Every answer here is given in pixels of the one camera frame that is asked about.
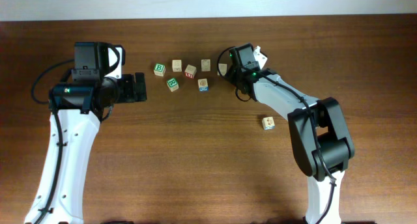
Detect green letter B block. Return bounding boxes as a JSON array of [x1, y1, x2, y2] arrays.
[[153, 63, 166, 77]]

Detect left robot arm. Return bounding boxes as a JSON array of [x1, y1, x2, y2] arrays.
[[24, 72, 147, 223]]

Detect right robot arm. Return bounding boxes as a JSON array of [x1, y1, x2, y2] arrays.
[[222, 44, 355, 223]]

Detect car picture yellow block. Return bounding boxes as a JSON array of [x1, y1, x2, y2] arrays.
[[261, 117, 275, 130]]

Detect wooden block outline picture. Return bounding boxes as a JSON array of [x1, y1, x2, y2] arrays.
[[201, 59, 211, 72]]

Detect green letter R block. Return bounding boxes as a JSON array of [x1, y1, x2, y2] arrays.
[[166, 77, 179, 92]]

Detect red letter wooden block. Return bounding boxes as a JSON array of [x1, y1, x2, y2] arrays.
[[184, 64, 197, 79]]

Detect plain pale wooden block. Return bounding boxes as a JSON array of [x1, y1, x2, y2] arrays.
[[218, 63, 227, 76]]

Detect shell picture Q block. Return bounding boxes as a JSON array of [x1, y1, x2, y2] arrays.
[[197, 78, 209, 92]]

